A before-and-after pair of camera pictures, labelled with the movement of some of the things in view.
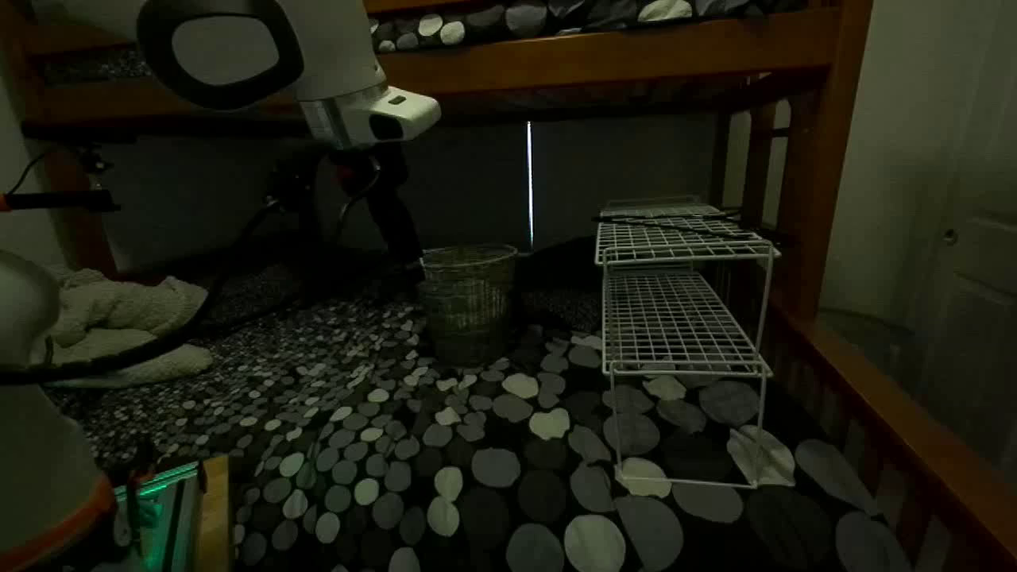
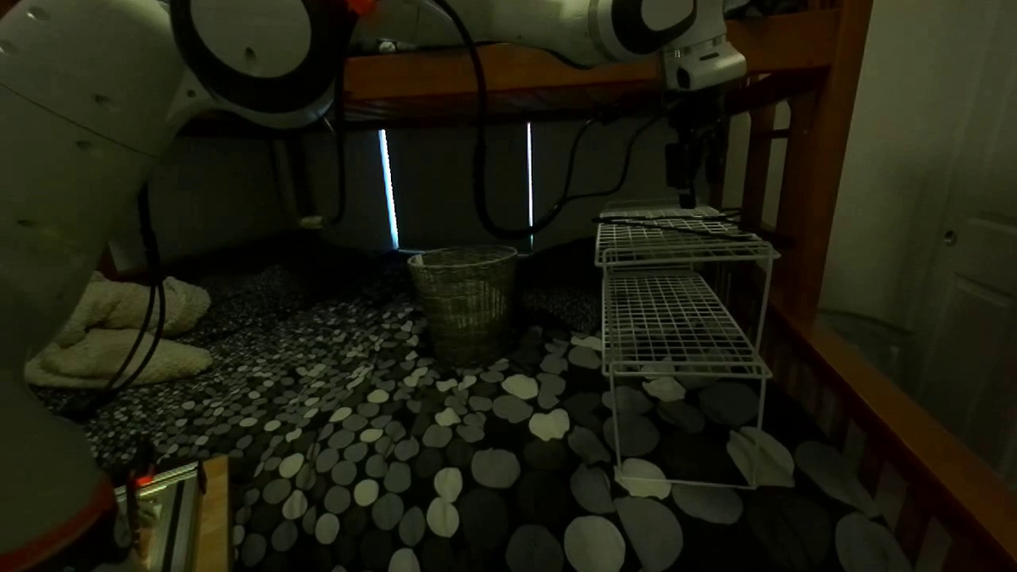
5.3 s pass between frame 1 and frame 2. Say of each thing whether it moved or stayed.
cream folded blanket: stayed
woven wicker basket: stayed
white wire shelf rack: stayed
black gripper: moved
